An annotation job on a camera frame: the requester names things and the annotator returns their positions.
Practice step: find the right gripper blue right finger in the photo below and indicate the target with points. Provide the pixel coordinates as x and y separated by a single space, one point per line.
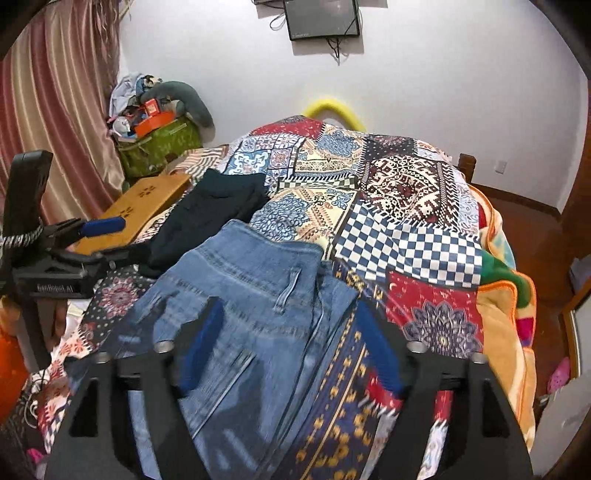
401 389

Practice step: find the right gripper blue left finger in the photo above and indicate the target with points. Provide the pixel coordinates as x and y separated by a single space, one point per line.
171 370

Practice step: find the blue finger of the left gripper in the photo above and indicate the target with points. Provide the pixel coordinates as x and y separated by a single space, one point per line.
99 226
115 258

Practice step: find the blue denim jeans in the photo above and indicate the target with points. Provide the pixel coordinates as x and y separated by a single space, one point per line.
283 312

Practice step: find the wooden lap desk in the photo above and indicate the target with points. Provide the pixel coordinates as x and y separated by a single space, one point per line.
143 201

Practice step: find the green patterned storage box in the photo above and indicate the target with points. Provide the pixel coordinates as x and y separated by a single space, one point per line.
150 155

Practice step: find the colourful patchwork quilt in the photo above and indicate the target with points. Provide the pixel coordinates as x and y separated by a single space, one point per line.
399 223

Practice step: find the orange fleece blanket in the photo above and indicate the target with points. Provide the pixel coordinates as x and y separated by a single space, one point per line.
507 302

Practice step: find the folded black garment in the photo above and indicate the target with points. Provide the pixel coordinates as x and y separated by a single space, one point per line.
212 202

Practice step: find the pile of clothes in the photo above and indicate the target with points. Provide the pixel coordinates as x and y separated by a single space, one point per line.
125 111

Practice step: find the striped red gold curtain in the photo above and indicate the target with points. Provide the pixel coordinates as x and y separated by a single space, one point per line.
56 81

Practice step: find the orange box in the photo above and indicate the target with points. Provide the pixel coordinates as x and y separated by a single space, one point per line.
154 122

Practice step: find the brown wooden wardrobe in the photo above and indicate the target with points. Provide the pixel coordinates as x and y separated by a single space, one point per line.
575 227

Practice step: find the wooden bed post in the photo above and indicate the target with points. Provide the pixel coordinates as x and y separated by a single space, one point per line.
467 166

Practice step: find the white wall socket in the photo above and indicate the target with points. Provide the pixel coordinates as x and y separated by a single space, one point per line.
500 167

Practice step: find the yellow padded bed rail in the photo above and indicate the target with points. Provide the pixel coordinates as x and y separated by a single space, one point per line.
339 109

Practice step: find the small black wall monitor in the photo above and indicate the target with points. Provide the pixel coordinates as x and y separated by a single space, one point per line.
313 19

